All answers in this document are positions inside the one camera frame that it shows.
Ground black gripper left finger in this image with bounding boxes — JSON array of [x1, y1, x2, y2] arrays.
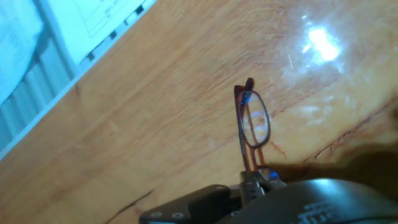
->
[[139, 184, 242, 224]]

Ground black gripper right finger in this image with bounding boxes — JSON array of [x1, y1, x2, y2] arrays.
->
[[239, 167, 287, 207]]

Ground orange-brown wooden board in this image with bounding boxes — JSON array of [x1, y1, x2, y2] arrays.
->
[[0, 0, 398, 224]]

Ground brown framed glasses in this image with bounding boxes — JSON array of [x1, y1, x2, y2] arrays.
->
[[233, 77, 280, 182]]

